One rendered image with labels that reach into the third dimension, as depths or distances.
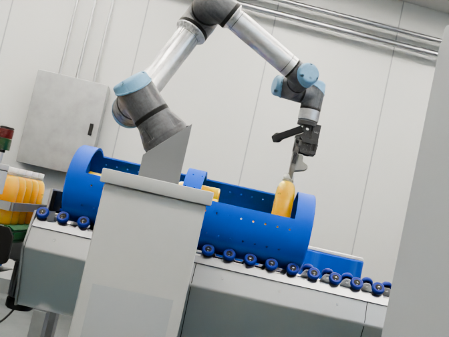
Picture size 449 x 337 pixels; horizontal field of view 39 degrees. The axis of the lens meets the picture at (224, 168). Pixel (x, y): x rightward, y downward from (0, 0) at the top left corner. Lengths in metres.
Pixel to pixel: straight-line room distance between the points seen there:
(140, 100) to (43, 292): 0.82
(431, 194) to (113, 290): 1.12
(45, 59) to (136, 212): 4.20
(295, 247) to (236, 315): 0.31
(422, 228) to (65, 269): 1.59
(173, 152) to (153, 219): 0.21
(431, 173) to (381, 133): 5.18
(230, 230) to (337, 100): 3.93
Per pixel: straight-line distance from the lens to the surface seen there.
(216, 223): 2.22
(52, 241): 2.32
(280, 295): 2.24
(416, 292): 0.91
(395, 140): 6.16
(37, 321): 2.40
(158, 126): 1.92
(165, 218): 1.83
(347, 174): 5.99
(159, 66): 2.15
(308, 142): 2.29
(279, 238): 2.22
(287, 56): 2.17
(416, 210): 0.96
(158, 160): 1.89
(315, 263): 2.95
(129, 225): 1.83
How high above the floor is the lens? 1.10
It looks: 4 degrees up
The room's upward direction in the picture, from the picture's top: 13 degrees clockwise
